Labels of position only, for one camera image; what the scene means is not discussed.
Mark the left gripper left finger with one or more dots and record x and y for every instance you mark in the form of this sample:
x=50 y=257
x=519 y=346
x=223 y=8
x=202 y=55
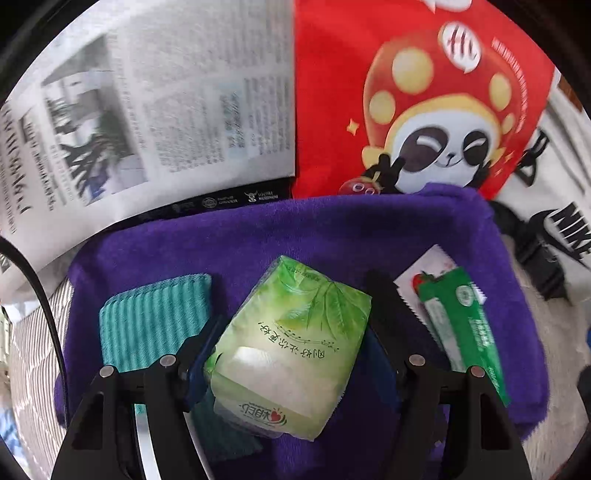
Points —
x=101 y=441

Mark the red panda paper bag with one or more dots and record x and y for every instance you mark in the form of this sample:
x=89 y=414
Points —
x=395 y=95

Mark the purple towel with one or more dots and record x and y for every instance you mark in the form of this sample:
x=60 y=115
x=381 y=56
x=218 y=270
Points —
x=342 y=237

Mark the striped quilted mattress cover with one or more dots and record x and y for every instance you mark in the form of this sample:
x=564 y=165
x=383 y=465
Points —
x=33 y=370

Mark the folded newspaper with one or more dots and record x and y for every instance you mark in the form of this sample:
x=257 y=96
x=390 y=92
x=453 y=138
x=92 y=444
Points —
x=110 y=109

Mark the white Nike waist bag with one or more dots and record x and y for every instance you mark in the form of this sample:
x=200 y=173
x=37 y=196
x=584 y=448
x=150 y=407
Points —
x=550 y=189

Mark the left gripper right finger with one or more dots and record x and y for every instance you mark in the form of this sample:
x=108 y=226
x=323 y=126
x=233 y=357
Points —
x=481 y=442

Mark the green tissue pack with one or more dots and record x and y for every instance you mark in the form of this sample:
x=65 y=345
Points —
x=284 y=361

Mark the teal striped cloth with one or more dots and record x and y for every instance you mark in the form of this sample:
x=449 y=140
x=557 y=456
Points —
x=138 y=326

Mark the green snack packet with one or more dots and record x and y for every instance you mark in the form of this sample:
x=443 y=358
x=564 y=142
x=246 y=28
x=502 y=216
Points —
x=456 y=311

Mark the small white fruit sachet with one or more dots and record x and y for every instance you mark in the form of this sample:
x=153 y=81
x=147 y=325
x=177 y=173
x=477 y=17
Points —
x=434 y=262

